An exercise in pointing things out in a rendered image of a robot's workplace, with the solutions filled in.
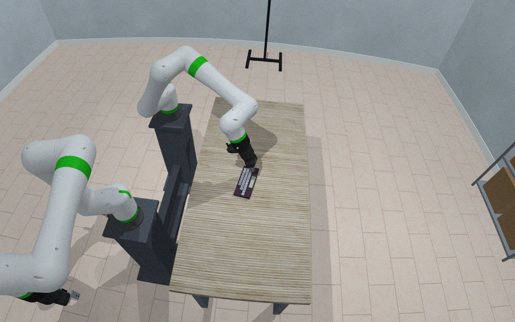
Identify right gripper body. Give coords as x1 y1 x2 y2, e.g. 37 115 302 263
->
22 289 70 306

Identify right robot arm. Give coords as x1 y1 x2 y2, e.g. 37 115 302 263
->
0 134 144 299

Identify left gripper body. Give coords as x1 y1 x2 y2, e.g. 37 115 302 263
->
226 134 257 168

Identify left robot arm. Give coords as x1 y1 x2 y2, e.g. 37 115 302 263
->
137 46 258 143

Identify dark purple keyboard case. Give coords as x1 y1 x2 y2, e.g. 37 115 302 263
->
233 166 259 199

